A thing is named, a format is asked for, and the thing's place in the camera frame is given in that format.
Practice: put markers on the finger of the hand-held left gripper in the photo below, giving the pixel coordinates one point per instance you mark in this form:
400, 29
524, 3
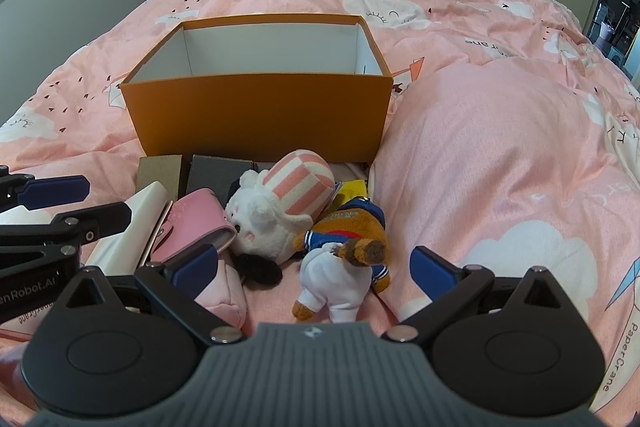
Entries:
95, 217
55, 192

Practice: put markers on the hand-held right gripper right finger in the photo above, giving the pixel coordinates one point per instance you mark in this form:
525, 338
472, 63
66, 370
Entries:
429, 268

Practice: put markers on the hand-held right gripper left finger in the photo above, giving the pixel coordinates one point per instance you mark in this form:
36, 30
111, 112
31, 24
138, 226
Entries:
192, 268

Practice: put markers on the white booklet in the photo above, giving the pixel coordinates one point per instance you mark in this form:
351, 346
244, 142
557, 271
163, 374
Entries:
135, 227

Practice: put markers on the pink child garment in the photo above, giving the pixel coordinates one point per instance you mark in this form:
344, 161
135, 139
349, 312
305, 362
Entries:
227, 294

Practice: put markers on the pink cloth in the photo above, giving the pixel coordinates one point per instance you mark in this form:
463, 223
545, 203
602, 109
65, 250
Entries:
195, 217

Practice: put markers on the orange cardboard box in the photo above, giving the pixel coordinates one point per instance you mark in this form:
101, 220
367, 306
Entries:
250, 117

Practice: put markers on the black fuzzy item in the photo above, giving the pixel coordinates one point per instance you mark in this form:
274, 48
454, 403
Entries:
260, 269

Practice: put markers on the brown cardboard box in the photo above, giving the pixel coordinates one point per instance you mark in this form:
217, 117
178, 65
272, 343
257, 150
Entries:
160, 172

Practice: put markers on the brown bear plush sailor suit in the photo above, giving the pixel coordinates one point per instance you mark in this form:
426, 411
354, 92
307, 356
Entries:
350, 227

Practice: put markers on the grey box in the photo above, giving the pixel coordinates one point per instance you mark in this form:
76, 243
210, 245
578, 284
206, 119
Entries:
215, 177

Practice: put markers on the yellow cloth item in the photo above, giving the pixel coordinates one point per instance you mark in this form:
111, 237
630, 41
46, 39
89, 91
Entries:
355, 189

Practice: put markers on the white plush with striped hat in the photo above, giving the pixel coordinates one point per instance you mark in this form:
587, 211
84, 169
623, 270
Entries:
285, 187

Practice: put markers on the pink cloud print blanket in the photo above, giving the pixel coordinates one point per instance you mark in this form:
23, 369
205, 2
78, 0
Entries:
500, 157

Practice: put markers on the black chair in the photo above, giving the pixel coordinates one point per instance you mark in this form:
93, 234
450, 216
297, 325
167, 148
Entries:
625, 22

